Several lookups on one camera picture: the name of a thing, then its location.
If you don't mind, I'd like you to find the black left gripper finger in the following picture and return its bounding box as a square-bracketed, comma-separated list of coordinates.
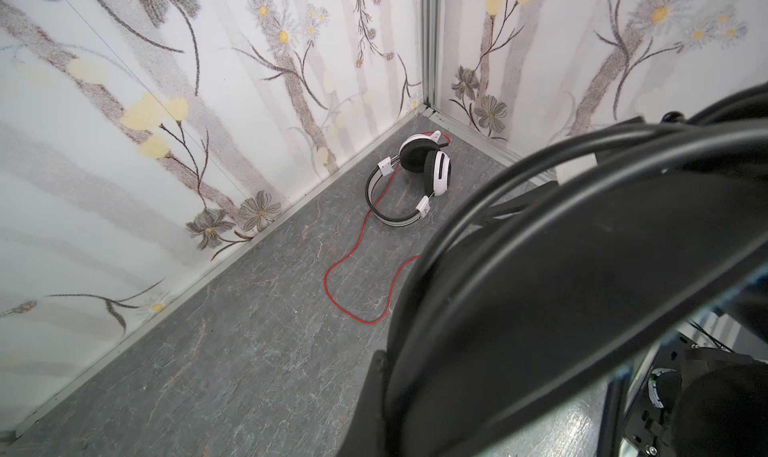
[337, 350, 390, 457]

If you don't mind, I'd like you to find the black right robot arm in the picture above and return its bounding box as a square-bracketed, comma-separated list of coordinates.
[596, 333, 767, 456]

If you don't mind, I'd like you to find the red headphone cable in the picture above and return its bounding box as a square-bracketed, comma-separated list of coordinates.
[323, 131, 452, 326]

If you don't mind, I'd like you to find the black over-ear headphones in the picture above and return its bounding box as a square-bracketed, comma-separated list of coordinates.
[364, 85, 767, 456]

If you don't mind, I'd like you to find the white over-ear headphones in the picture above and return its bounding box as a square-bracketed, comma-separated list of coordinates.
[365, 130, 452, 228]

